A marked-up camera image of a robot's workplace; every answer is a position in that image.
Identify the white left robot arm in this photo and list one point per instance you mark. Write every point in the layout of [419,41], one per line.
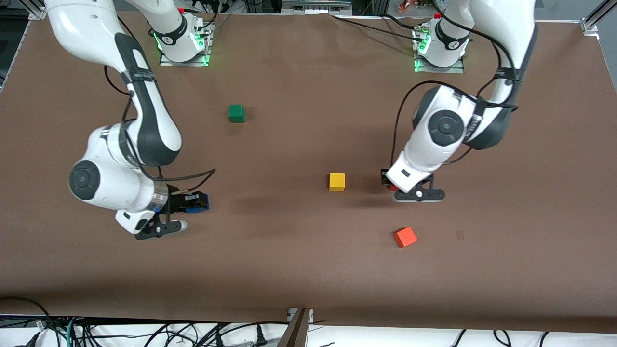
[443,127]

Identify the green wooden cube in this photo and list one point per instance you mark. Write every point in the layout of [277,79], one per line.
[236,113]

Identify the blue wooden cube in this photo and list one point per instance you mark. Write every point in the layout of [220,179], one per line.
[199,203]

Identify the yellow wooden cube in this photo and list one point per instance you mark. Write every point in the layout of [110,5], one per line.
[337,181]

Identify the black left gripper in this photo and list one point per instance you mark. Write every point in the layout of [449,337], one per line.
[385,176]

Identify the metal table edge bracket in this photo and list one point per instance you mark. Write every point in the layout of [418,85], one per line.
[295,330]

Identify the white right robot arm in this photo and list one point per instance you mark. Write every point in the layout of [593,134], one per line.
[149,120]

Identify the grey box behind table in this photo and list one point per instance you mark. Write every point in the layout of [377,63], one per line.
[316,5]

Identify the metal base plate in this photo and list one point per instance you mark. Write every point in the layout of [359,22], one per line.
[436,69]
[185,61]

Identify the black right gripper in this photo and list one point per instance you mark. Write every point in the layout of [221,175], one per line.
[176,202]

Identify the orange wooden cube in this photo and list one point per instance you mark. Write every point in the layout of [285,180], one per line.
[405,237]

